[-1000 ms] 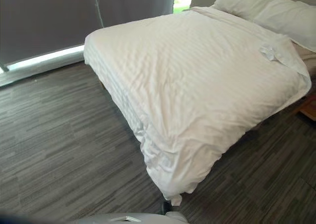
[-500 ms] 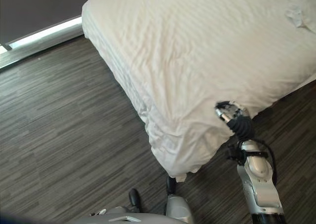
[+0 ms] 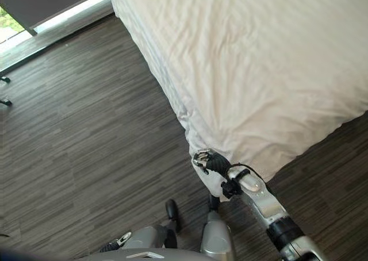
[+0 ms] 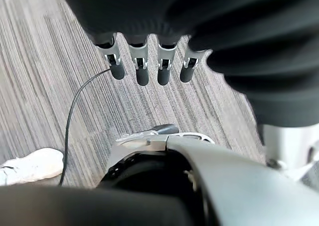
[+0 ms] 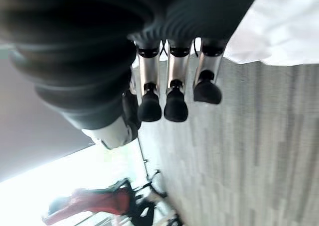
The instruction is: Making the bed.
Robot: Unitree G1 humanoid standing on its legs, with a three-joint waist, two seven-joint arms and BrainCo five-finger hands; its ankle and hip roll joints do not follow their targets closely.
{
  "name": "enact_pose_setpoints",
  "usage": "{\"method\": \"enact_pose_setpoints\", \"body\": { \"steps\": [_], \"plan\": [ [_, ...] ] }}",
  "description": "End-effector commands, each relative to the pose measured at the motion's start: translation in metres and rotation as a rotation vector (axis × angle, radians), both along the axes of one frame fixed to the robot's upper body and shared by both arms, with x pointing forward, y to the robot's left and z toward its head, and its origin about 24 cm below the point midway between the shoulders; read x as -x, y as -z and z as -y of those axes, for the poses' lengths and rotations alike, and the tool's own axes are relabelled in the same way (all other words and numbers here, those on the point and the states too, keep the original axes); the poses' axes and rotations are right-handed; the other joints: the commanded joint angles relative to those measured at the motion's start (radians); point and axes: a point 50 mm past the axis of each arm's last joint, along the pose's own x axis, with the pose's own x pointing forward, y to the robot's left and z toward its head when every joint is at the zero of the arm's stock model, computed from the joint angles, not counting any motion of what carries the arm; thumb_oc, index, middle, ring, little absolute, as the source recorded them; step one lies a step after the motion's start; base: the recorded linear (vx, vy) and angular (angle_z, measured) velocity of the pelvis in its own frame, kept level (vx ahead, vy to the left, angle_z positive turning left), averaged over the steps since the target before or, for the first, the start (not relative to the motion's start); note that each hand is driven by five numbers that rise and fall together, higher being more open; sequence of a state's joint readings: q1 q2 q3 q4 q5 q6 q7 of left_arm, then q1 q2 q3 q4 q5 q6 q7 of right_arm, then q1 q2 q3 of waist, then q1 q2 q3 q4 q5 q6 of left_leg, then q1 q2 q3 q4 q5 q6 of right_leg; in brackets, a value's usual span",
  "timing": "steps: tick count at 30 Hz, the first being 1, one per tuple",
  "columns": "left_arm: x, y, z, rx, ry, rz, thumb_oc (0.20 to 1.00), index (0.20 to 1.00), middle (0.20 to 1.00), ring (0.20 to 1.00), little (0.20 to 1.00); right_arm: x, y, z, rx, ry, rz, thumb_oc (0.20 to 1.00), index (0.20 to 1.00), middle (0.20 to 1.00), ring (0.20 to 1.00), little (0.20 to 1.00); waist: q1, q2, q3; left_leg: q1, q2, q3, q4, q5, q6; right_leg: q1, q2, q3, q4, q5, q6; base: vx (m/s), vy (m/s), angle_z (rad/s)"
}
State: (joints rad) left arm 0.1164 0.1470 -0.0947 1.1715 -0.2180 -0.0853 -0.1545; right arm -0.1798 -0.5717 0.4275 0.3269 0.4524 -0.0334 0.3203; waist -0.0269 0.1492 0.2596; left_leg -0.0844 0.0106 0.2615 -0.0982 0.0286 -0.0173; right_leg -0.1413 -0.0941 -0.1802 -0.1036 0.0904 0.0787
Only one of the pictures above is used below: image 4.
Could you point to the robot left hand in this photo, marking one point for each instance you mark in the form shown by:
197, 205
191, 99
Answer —
224, 17

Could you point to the robot dark foot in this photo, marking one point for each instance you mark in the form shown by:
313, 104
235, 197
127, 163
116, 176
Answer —
167, 129

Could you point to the robot silver leg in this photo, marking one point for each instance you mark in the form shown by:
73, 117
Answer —
249, 186

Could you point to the robot black hip cover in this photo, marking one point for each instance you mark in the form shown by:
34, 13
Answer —
87, 206

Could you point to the person's white shoe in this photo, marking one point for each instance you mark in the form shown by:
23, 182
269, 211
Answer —
32, 165

